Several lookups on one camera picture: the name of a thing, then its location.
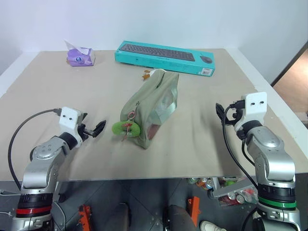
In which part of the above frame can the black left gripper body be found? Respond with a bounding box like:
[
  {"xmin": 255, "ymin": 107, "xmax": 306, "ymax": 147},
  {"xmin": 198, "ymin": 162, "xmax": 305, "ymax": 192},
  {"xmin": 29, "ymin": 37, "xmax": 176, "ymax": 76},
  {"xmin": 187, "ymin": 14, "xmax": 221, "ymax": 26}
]
[{"xmin": 77, "ymin": 122, "xmax": 97, "ymax": 142}]

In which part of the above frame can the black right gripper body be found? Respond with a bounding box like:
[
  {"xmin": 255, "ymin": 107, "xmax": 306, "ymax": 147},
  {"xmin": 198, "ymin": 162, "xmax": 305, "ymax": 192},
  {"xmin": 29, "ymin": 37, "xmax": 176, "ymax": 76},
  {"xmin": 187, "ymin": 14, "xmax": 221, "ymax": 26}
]
[{"xmin": 225, "ymin": 99, "xmax": 246, "ymax": 126}]

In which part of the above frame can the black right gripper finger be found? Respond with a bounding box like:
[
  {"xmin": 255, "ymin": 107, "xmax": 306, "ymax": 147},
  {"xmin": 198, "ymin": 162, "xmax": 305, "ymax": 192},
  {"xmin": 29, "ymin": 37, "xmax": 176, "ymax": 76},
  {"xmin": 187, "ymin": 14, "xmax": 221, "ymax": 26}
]
[{"xmin": 215, "ymin": 103, "xmax": 226, "ymax": 124}]

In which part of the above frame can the green avocado keychain charm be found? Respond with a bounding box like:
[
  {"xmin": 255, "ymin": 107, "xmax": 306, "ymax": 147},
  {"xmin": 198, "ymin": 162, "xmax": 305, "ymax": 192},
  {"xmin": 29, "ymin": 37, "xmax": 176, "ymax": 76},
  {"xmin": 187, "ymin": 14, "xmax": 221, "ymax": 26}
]
[{"xmin": 111, "ymin": 120, "xmax": 141, "ymax": 142}]

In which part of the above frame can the green pencil pouch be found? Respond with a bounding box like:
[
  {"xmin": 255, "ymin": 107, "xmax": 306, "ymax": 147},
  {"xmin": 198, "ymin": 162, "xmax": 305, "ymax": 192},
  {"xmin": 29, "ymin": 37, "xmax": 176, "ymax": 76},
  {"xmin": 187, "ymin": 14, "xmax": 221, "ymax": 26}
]
[{"xmin": 120, "ymin": 69, "xmax": 180, "ymax": 150}]

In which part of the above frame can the beige table mat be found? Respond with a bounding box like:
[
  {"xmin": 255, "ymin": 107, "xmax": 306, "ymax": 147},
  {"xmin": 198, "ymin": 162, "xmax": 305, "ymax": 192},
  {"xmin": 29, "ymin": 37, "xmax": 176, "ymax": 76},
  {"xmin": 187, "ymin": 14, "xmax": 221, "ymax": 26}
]
[{"xmin": 0, "ymin": 49, "xmax": 302, "ymax": 181}]

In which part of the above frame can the purple tissue pack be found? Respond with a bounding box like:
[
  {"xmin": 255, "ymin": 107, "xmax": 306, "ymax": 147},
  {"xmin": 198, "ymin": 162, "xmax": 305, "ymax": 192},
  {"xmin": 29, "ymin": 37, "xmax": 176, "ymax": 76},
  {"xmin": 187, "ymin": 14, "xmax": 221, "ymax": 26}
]
[{"xmin": 63, "ymin": 38, "xmax": 97, "ymax": 67}]

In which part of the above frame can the brown wooden door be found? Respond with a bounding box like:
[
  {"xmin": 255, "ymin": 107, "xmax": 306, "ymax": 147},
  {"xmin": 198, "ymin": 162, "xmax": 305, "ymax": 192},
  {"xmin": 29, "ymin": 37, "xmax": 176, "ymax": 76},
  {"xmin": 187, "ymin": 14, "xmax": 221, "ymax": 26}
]
[{"xmin": 271, "ymin": 40, "xmax": 308, "ymax": 114}]

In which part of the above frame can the colourful drink cans pile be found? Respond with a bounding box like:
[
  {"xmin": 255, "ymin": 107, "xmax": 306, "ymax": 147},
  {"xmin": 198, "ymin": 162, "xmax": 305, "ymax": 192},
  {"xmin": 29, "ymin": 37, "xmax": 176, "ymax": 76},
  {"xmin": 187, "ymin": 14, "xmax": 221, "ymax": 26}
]
[{"xmin": 188, "ymin": 177, "xmax": 214, "ymax": 191}]

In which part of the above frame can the teal keyboard box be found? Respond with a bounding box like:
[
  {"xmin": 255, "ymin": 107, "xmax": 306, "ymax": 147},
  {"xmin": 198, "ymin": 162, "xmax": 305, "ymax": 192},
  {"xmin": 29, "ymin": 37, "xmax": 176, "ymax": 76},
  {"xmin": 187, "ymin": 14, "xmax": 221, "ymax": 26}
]
[{"xmin": 114, "ymin": 40, "xmax": 216, "ymax": 78}]

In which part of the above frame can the white bin with cans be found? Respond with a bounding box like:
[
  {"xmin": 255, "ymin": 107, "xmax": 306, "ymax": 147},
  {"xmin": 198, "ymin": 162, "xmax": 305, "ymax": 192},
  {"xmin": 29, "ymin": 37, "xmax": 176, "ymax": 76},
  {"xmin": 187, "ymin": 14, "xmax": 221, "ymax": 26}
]
[{"xmin": 207, "ymin": 176, "xmax": 260, "ymax": 205}]

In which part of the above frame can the orange clamp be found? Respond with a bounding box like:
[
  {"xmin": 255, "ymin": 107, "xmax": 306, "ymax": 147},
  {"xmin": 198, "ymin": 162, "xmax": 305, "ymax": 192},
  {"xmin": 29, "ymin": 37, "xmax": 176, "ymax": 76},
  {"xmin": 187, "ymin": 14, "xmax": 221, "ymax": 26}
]
[
  {"xmin": 187, "ymin": 196, "xmax": 201, "ymax": 229},
  {"xmin": 77, "ymin": 204, "xmax": 92, "ymax": 231}
]

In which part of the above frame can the dark rounded shape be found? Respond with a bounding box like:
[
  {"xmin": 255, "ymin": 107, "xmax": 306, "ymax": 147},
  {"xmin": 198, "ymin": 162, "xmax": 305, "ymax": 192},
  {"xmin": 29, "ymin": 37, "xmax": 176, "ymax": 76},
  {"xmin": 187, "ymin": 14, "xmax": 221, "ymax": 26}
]
[{"xmin": 164, "ymin": 204, "xmax": 196, "ymax": 231}]

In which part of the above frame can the white shoe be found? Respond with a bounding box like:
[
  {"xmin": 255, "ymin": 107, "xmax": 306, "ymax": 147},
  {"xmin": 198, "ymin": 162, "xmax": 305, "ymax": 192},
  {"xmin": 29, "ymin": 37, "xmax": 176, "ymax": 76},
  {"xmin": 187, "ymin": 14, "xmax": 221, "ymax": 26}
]
[{"xmin": 200, "ymin": 220, "xmax": 227, "ymax": 231}]

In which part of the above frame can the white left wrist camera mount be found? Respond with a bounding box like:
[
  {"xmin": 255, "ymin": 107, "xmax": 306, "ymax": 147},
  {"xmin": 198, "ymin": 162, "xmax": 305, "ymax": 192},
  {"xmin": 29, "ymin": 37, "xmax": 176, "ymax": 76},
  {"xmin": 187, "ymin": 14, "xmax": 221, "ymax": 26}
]
[{"xmin": 59, "ymin": 107, "xmax": 83, "ymax": 148}]

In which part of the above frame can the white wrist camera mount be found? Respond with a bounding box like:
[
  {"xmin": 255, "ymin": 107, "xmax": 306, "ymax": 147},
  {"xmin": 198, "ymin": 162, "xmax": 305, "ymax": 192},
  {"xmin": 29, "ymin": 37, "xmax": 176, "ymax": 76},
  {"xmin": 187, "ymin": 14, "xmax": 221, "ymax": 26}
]
[
  {"xmin": 234, "ymin": 91, "xmax": 268, "ymax": 132},
  {"xmin": 59, "ymin": 107, "xmax": 83, "ymax": 148}
]

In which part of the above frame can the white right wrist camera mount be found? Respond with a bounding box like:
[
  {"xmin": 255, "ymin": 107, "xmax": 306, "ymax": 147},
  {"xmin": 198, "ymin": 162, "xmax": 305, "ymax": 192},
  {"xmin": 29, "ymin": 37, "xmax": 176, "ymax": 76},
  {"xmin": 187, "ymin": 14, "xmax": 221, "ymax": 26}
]
[{"xmin": 234, "ymin": 91, "xmax": 268, "ymax": 132}]

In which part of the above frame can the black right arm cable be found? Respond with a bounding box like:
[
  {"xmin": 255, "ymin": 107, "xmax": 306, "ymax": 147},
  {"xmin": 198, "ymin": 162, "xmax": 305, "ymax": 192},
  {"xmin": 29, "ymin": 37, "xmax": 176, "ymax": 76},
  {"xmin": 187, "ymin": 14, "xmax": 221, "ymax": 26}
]
[{"xmin": 222, "ymin": 104, "xmax": 260, "ymax": 191}]

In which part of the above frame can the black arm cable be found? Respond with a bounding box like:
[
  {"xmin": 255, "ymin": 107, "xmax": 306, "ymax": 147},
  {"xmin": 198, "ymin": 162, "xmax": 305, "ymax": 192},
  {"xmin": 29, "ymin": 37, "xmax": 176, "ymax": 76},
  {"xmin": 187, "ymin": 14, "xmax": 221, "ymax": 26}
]
[
  {"xmin": 222, "ymin": 104, "xmax": 260, "ymax": 191},
  {"xmin": 7, "ymin": 108, "xmax": 62, "ymax": 191}
]

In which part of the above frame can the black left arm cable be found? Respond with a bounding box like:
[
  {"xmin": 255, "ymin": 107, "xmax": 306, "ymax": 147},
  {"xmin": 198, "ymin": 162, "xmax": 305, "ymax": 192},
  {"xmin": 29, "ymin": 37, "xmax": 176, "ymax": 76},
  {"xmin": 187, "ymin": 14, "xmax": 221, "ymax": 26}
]
[{"xmin": 7, "ymin": 108, "xmax": 62, "ymax": 191}]

